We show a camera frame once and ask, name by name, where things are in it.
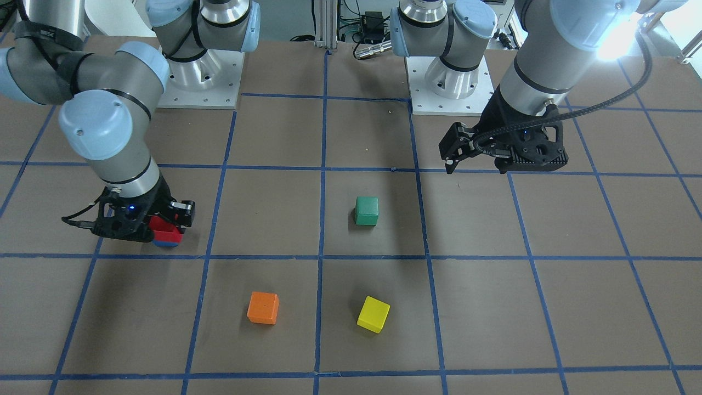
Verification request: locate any blue wooden block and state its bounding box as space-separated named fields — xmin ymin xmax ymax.
xmin=151 ymin=231 xmax=183 ymax=247

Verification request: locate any green wooden block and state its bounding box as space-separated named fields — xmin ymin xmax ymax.
xmin=354 ymin=196 xmax=380 ymax=227

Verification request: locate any yellow wooden block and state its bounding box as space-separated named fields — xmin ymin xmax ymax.
xmin=356 ymin=296 xmax=390 ymax=334

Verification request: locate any red wooden block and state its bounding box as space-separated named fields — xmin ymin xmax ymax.
xmin=148 ymin=216 xmax=177 ymax=235

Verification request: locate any orange wooden block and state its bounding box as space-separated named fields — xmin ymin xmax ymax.
xmin=246 ymin=291 xmax=279 ymax=325

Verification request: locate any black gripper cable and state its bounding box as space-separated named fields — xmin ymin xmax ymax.
xmin=473 ymin=30 xmax=653 ymax=160

